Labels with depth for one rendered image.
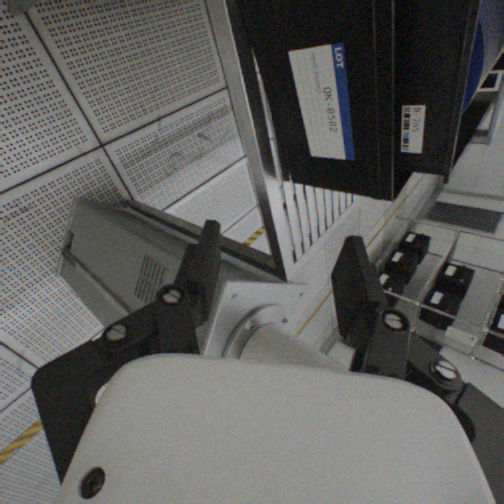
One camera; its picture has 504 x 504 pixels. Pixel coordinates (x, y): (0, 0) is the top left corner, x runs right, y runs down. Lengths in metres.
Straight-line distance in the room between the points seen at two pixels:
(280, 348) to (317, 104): 0.38
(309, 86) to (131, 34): 0.88
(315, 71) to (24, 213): 0.93
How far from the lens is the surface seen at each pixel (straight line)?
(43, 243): 1.13
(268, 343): 0.54
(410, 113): 0.41
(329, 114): 0.40
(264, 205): 0.49
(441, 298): 3.24
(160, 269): 0.62
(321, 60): 0.38
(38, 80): 1.09
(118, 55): 1.18
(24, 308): 1.20
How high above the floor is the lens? 1.06
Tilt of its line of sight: 39 degrees down
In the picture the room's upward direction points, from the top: 113 degrees clockwise
